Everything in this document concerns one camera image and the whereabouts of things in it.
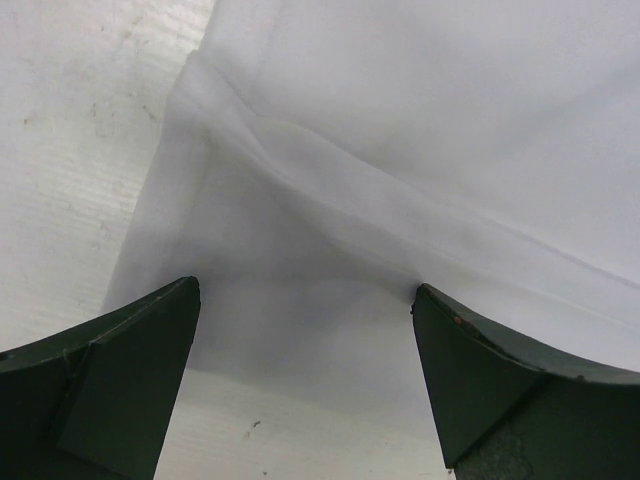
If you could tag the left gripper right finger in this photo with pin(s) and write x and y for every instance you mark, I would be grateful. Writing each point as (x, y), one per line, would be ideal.
(507, 406)

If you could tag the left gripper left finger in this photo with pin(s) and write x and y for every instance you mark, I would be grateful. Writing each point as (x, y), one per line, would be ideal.
(95, 401)

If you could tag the white t shirt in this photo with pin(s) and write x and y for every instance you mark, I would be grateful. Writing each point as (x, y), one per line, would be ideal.
(317, 154)

